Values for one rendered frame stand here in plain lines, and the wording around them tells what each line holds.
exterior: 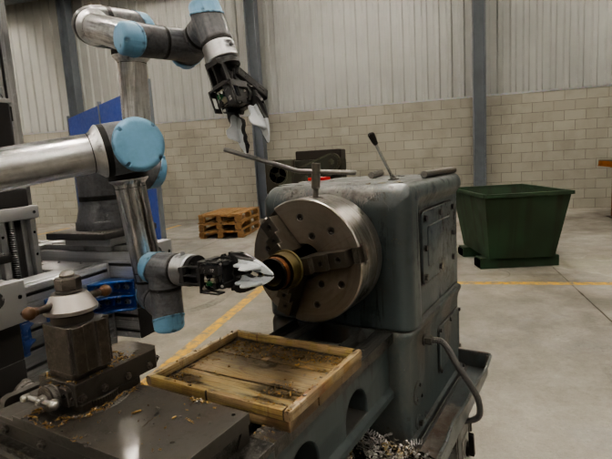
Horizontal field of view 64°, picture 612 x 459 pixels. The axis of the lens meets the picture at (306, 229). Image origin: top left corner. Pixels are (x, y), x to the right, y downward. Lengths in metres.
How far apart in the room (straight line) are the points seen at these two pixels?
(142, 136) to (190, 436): 0.65
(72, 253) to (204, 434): 1.00
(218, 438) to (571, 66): 11.20
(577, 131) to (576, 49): 1.61
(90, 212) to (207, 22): 0.66
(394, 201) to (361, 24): 10.40
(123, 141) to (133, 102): 0.51
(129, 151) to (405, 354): 0.85
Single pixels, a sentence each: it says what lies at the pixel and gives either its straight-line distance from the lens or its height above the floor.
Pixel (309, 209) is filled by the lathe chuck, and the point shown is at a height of 1.21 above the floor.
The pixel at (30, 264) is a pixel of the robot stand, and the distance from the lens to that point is 1.52.
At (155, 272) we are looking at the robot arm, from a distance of 1.19.
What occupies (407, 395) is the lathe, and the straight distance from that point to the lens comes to 1.41.
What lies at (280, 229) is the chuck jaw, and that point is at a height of 1.17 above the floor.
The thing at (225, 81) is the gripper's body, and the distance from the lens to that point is 1.14.
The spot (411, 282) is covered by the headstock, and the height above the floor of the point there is 1.00.
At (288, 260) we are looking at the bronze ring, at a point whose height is 1.11.
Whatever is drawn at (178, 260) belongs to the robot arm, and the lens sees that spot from 1.14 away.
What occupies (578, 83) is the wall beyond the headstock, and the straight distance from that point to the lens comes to 11.56.
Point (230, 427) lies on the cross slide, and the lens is 0.74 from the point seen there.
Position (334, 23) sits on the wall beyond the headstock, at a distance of 11.68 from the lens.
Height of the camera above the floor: 1.33
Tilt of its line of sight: 8 degrees down
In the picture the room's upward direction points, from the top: 3 degrees counter-clockwise
